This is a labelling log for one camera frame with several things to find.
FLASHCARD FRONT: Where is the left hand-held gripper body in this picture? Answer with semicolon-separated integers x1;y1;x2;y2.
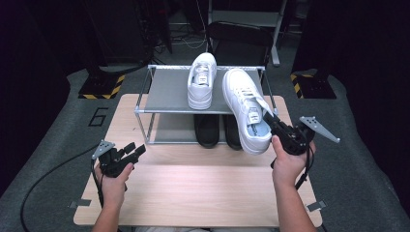
91;139;133;179

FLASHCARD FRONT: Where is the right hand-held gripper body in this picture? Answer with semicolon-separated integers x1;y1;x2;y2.
279;115;341;157

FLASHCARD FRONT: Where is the black flip-flop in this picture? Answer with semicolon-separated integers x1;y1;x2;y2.
223;114;244;152
192;114;220;149

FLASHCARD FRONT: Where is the white sneaker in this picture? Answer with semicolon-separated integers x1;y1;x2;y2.
187;52;218;110
221;68;275;156

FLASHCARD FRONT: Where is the grey metal shoe rack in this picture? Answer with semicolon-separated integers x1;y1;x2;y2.
133;64;278;145

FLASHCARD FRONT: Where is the person's left hand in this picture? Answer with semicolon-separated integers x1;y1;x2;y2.
94;162;134;211

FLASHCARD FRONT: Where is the person's right hand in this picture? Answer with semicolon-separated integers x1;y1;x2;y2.
270;134;317;189

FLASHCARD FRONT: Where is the grey tape piece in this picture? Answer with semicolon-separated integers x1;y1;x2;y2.
69;199;92;209
306;200;327;213

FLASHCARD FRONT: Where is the black yellow striped stand base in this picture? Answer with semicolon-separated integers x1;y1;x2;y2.
289;72;337;100
77;72;126;101

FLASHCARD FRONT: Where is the black chair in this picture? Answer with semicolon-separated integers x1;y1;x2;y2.
204;20;275;70

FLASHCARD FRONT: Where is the left hand-held gripper cable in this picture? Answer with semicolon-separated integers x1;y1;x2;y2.
91;159;106;209

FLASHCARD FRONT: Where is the hand-held gripper cable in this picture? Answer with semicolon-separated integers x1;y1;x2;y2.
294;146;315;190
91;159;106;209

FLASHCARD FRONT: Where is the right hand-held gripper cable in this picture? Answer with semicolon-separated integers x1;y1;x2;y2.
294;146;315;190

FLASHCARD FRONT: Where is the black floor cable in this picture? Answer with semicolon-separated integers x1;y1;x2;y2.
19;141;103;232

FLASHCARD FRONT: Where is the white metal desk frame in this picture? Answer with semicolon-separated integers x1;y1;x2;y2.
203;0;289;67

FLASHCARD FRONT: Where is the white cable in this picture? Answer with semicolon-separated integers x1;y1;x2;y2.
180;30;207;50

